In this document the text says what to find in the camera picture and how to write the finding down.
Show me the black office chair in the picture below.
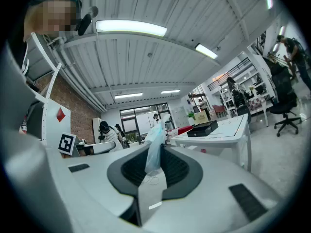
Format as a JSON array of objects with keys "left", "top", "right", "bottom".
[{"left": 269, "top": 66, "right": 303, "bottom": 137}]

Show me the white open shelving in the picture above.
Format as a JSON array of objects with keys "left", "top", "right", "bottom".
[{"left": 217, "top": 64, "right": 274, "bottom": 118}]

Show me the person's head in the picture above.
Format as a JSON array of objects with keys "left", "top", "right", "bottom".
[{"left": 23, "top": 0, "right": 83, "bottom": 42}]

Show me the black box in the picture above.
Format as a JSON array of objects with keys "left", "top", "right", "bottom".
[{"left": 187, "top": 119, "right": 219, "bottom": 138}]

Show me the white cloth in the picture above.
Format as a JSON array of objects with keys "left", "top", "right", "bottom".
[{"left": 144, "top": 114, "right": 172, "bottom": 180}]

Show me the white table with black lines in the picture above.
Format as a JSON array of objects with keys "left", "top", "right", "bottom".
[{"left": 171, "top": 114, "right": 253, "bottom": 172}]

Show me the red fire extinguisher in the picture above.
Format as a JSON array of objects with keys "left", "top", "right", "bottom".
[{"left": 19, "top": 116, "right": 28, "bottom": 135}]

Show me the black head-worn camera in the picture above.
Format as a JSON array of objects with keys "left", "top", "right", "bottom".
[{"left": 75, "top": 5, "right": 99, "bottom": 36}]

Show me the potted green plant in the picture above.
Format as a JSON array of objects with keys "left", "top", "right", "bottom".
[{"left": 186, "top": 111, "right": 196, "bottom": 126}]

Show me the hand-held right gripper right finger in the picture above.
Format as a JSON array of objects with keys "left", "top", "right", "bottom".
[{"left": 142, "top": 144, "right": 280, "bottom": 233}]

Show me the red cloth covered table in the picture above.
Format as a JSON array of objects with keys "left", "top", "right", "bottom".
[{"left": 177, "top": 126, "right": 194, "bottom": 136}]

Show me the black framed window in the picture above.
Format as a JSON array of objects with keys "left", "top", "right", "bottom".
[{"left": 119, "top": 102, "right": 173, "bottom": 140}]

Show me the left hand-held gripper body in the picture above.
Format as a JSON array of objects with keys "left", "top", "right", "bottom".
[{"left": 57, "top": 133, "right": 81, "bottom": 158}]

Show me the checked cloth covered table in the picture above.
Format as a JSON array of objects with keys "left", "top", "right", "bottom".
[{"left": 247, "top": 94, "right": 271, "bottom": 127}]

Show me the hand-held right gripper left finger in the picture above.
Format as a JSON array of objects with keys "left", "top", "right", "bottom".
[{"left": 45, "top": 143, "right": 150, "bottom": 233}]

